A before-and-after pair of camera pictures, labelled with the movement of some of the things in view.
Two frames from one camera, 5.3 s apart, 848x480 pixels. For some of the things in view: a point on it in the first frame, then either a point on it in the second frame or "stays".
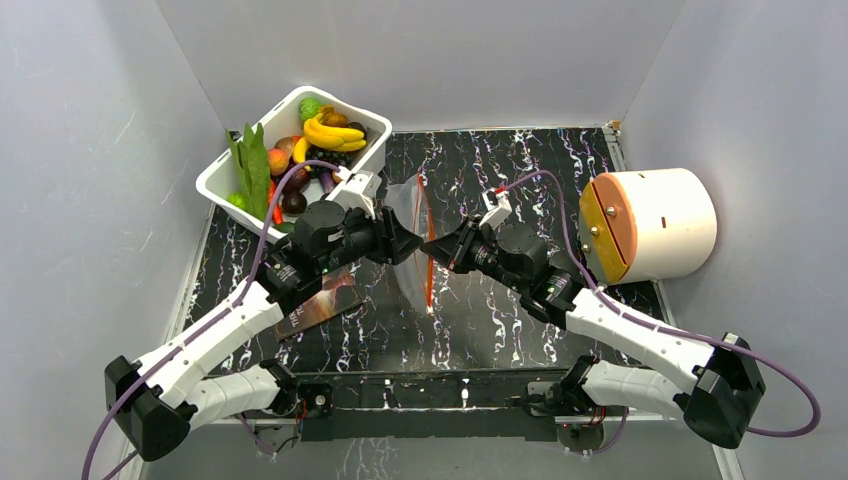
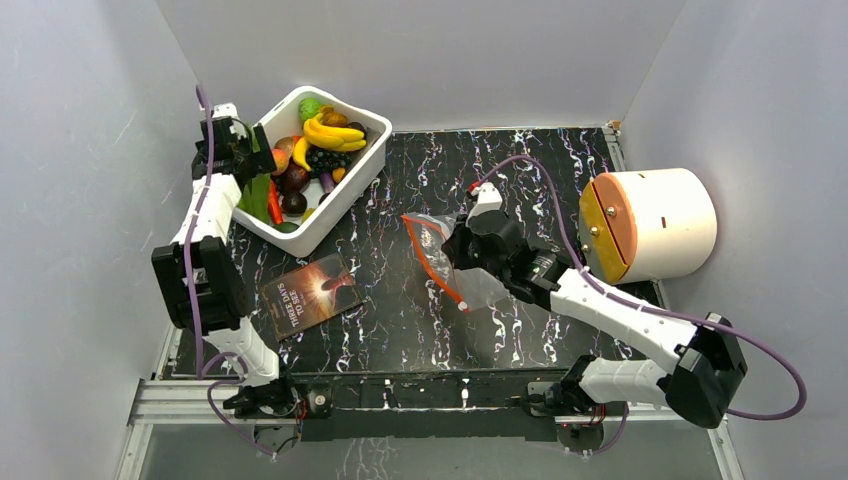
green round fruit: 309,108 stays
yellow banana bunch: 323,134 stays
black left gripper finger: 403,243 -> 266,162
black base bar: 433,407 stays
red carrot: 277,215 stays
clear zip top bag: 414,272 -> 468,287
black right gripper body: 464,246 stays
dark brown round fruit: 294,203 stays
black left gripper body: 365,237 -> 246,153
